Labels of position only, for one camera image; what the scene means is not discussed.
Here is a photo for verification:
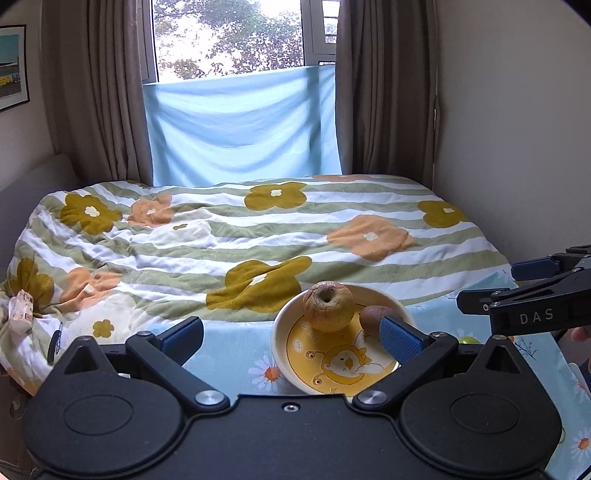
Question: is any brown kiwi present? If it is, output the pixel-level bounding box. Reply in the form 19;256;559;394
359;305;393;337

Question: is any framed wall picture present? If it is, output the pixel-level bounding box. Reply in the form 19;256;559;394
0;24;31;112

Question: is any white bowl with yellow print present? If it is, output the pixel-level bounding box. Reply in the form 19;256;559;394
271;283;419;398

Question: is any light blue window cloth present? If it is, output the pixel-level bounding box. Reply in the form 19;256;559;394
142;65;342;188

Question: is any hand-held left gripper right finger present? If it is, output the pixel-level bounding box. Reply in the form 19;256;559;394
353;315;527;414

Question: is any striped floral blanket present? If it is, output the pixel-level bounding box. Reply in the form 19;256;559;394
0;174;513;398

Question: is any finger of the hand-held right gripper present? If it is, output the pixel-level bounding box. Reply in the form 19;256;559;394
512;246;591;282
457;287;511;315

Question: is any light blue daisy tablecloth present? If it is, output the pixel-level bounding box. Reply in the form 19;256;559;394
148;272;591;480

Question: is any wrinkled brown apple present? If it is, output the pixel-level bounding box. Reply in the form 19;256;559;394
302;281;355;333

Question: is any black pen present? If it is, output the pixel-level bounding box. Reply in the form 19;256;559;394
47;320;64;364

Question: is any grey headboard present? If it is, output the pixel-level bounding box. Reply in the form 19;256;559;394
0;153;79;278

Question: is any window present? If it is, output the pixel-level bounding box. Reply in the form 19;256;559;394
141;0;340;86

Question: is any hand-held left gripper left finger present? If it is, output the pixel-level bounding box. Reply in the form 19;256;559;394
62;316;230;414

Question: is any white plastic object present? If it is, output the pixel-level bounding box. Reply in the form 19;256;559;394
568;362;591;393

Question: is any brown curtain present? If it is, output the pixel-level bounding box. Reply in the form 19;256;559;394
41;0;154;185
335;0;439;181

